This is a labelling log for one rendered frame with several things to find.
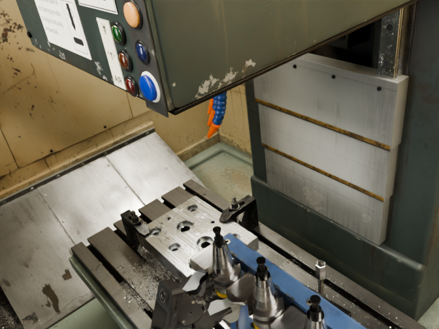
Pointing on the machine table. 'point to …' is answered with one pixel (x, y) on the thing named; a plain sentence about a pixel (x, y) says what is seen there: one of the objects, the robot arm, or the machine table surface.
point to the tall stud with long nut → (321, 275)
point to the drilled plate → (180, 268)
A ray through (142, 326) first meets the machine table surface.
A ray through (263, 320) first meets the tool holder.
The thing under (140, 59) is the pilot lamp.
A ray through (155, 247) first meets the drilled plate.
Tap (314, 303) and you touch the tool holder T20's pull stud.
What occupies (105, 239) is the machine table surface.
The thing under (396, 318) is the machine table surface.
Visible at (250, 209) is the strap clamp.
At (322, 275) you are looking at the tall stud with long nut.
